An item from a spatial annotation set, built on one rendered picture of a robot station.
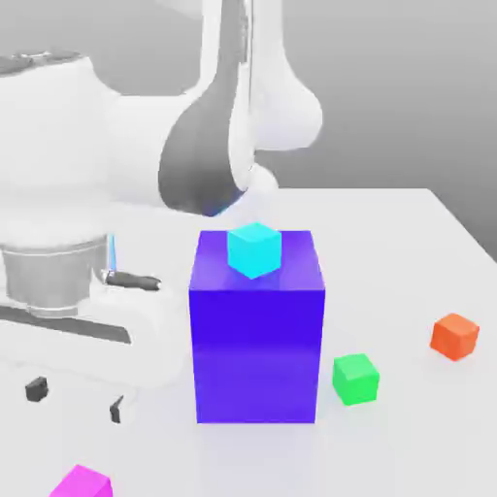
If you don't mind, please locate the large blue box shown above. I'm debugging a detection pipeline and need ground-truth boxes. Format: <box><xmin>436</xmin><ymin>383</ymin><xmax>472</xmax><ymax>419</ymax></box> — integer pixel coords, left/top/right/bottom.
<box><xmin>188</xmin><ymin>229</ymin><xmax>326</xmax><ymax>425</ymax></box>

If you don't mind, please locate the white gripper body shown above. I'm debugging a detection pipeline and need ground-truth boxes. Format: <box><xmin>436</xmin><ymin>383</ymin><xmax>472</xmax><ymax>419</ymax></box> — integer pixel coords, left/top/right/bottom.
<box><xmin>0</xmin><ymin>304</ymin><xmax>183</xmax><ymax>391</ymax></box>

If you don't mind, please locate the small magenta cube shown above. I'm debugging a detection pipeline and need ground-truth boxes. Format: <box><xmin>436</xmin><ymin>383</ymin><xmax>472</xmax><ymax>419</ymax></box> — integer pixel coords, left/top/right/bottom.
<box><xmin>48</xmin><ymin>463</ymin><xmax>115</xmax><ymax>497</ymax></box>

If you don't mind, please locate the small orange cube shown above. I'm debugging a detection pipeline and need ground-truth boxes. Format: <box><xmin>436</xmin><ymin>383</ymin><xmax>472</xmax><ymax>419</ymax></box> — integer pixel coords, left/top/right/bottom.
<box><xmin>429</xmin><ymin>312</ymin><xmax>481</xmax><ymax>363</ymax></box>

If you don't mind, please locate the small cyan cube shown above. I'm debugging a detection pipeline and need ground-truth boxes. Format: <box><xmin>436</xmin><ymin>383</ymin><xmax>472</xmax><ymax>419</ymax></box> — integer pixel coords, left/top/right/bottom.
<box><xmin>226</xmin><ymin>221</ymin><xmax>283</xmax><ymax>282</ymax></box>

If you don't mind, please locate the small green cube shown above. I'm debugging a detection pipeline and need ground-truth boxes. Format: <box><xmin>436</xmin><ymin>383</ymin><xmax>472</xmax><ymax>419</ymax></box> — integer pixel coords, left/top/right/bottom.
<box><xmin>331</xmin><ymin>352</ymin><xmax>381</xmax><ymax>408</ymax></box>

